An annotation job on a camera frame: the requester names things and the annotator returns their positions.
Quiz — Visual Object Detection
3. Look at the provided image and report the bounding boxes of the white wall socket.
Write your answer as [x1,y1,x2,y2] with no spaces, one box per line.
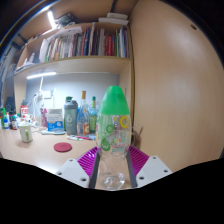
[42,89,53,100]

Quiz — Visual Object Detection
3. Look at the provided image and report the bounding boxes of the blue and white carton box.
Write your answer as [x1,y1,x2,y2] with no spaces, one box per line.
[46,108,65,132]

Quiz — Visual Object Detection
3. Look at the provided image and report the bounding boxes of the grey shaker bottle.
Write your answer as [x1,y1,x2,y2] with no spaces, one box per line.
[63,96,79,136]

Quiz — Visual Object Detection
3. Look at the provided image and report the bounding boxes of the flat round red coaster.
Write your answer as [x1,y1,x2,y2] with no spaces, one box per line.
[53,142,73,153]

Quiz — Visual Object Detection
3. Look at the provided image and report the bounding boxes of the group of small bottles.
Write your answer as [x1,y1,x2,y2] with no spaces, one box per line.
[0,107,21,131]

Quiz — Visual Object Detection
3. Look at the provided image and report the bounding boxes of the white cable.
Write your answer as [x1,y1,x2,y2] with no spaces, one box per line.
[31,76,46,128]

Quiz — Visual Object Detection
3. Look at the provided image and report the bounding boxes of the white marker pen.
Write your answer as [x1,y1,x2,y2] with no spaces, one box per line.
[66,134,84,142]

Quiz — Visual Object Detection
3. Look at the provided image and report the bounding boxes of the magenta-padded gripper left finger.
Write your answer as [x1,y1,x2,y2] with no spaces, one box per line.
[55,145,102,190]

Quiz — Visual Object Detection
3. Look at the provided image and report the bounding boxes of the slim green glass bottle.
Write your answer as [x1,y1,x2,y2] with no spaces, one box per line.
[89,96,98,134]

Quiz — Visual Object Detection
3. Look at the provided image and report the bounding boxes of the glass bottle with yellow cap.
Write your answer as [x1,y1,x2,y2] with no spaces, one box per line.
[77,90,91,136]

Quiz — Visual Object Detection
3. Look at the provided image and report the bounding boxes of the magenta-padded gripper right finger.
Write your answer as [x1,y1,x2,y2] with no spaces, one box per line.
[125,144,174,188]

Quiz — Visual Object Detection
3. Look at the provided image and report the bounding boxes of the white mug with green handle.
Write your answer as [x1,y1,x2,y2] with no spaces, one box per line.
[18,120,34,144]

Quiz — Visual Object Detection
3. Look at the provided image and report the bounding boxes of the wooden shelf unit with books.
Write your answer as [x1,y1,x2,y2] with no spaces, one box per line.
[13,11,133,79]

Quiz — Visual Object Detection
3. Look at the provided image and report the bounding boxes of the pink pen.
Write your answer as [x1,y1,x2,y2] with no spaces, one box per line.
[75,135,92,141]

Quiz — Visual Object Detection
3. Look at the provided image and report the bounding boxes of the white flat brush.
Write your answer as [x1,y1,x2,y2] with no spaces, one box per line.
[40,129,66,136]

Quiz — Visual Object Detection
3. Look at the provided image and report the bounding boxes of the clear bottle with green cap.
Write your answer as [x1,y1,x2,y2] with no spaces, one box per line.
[95,85,133,192]

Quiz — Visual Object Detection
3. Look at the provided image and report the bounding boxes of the pink box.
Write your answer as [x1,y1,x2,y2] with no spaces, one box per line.
[40,107,49,128]

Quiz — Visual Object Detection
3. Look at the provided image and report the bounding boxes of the red and white canister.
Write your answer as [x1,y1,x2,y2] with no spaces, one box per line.
[20,104,30,118]

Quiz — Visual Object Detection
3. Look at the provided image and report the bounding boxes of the white LED light bar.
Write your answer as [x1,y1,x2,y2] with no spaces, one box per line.
[26,71,58,80]

